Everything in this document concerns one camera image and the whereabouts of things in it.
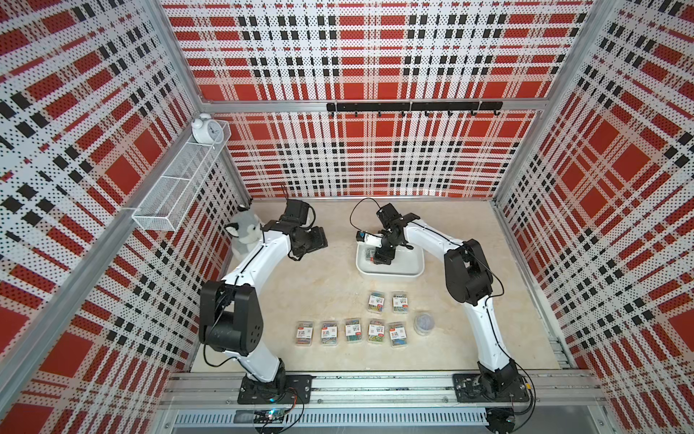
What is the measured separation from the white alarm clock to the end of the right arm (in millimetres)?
573

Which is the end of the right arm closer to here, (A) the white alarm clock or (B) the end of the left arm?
(B) the end of the left arm

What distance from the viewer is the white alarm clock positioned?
803mm

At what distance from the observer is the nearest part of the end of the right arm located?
78 cm

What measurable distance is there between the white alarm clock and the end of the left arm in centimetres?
35

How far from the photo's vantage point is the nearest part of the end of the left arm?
641 millimetres
